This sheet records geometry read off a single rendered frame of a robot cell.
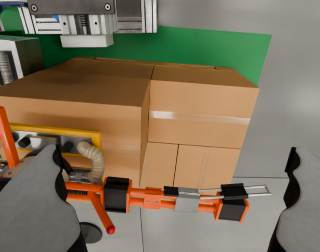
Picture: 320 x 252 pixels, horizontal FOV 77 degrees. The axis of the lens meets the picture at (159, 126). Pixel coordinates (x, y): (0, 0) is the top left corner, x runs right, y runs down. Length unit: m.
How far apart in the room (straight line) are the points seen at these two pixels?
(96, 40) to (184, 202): 0.55
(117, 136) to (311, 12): 1.57
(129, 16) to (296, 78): 1.34
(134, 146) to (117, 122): 0.12
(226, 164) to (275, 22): 1.06
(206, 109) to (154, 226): 1.91
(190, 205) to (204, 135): 0.68
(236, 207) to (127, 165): 0.46
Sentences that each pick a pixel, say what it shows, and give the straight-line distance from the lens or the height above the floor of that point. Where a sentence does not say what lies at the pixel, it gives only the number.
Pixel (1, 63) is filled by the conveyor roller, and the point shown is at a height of 0.55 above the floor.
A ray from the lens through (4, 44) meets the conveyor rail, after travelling 1.31.
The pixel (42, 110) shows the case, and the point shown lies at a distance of 0.88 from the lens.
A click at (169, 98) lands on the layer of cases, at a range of 1.15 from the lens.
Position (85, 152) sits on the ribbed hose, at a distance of 0.66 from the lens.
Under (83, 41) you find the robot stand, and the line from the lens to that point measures 0.68.
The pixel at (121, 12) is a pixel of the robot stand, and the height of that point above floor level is 0.21.
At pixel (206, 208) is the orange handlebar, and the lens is 0.69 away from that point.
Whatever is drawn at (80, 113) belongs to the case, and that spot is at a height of 0.94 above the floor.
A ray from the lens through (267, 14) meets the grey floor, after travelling 1.77.
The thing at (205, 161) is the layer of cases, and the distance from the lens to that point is 1.39.
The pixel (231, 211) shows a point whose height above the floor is 1.21.
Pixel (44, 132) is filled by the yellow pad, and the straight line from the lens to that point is 0.75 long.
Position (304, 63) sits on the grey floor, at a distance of 1.95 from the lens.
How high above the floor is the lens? 1.63
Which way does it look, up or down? 62 degrees down
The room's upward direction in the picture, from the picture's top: 175 degrees counter-clockwise
